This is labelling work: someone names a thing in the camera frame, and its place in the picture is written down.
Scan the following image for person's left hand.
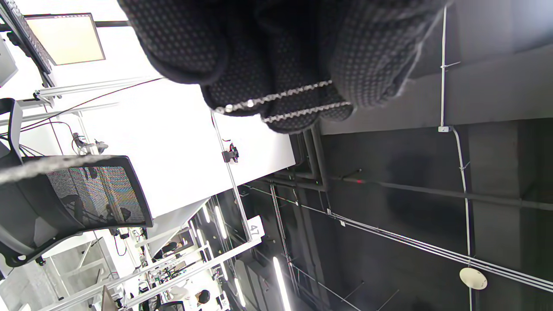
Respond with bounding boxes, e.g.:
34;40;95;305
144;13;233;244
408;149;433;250
117;0;451;134

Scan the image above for silver chain necklace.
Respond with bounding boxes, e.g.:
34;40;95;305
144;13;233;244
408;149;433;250
0;80;353;185

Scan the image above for white ceiling conduit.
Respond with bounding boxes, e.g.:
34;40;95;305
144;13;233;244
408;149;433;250
438;0;474;311

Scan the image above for white slanted panel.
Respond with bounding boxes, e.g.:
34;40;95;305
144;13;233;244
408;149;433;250
148;199;210;258

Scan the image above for black chair with chrome base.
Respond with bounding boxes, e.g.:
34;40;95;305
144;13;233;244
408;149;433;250
0;98;155;268

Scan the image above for row of ceiling lights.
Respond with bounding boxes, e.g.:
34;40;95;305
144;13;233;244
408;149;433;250
190;203;294;311

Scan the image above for white ceiling dome sensor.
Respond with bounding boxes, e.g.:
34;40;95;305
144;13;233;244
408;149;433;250
459;267;488;290

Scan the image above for black clamp on frame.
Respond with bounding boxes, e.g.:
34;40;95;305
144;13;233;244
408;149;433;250
221;144;240;164

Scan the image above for grey ceiling cable rails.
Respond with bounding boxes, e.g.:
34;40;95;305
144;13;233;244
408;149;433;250
242;185;553;294

